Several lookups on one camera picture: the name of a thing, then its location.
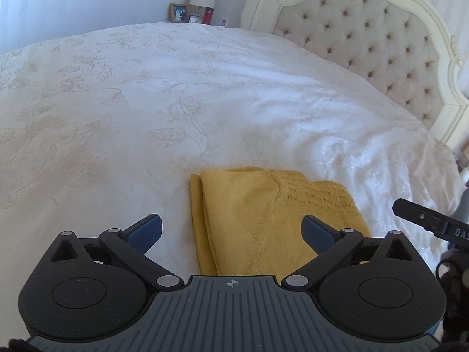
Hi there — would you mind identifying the white floral bedspread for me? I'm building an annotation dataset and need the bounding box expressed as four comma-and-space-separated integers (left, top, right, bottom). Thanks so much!
0, 22, 465, 338

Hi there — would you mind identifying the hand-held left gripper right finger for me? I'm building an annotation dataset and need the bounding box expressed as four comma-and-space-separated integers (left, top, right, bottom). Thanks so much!
280, 214, 414, 290

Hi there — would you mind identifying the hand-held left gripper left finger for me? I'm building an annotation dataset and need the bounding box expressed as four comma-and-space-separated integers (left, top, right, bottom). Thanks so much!
47, 213, 186, 294

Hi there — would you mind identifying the cream tufted headboard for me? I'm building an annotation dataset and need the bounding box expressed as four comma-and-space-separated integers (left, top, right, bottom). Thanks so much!
240, 0, 469, 148

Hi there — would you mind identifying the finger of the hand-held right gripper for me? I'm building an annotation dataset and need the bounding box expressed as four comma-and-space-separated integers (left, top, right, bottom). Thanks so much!
392, 198, 447, 238

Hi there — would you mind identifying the yellow knit sweater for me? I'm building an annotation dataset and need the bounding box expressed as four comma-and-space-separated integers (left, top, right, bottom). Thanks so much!
189, 167, 372, 276

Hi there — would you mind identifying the wooden picture frame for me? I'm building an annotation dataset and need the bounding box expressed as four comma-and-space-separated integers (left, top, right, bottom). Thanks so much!
169, 3, 189, 23

